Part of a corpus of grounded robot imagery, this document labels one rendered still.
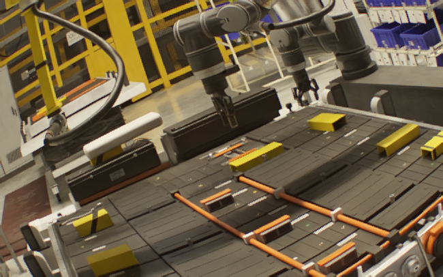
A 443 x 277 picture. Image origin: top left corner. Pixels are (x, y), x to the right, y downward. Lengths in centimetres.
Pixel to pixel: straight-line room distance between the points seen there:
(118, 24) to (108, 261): 1044
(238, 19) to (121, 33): 984
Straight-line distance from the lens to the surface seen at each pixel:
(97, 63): 1202
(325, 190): 179
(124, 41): 1208
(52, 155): 697
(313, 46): 352
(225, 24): 230
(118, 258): 176
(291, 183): 195
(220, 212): 196
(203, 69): 236
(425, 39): 456
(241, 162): 230
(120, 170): 267
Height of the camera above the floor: 161
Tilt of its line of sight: 12 degrees down
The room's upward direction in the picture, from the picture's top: 21 degrees counter-clockwise
